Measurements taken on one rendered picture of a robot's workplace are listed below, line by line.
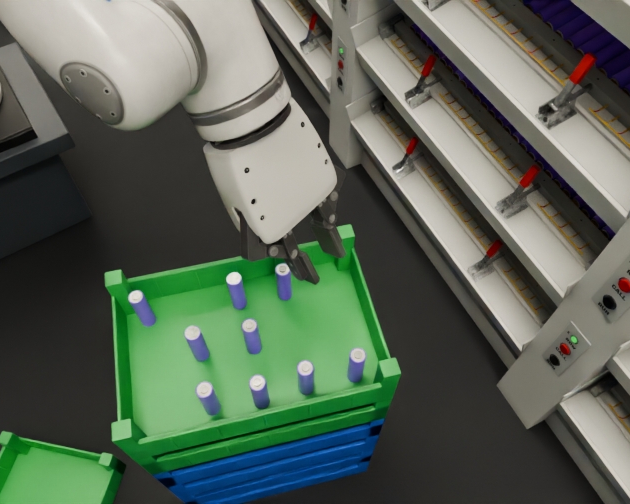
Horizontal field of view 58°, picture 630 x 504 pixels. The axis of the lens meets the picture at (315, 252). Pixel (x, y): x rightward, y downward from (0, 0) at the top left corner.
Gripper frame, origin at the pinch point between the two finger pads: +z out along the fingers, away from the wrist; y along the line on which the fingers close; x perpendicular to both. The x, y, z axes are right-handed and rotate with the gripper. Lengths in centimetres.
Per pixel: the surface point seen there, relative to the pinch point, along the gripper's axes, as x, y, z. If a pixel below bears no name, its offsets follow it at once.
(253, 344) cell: -8.8, 8.1, 10.8
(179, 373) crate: -14.6, 16.0, 11.0
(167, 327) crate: -19.6, 13.1, 8.4
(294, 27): -78, -64, 7
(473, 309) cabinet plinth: -17, -35, 54
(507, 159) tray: -8.0, -42.6, 20.2
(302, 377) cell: -0.8, 7.9, 12.1
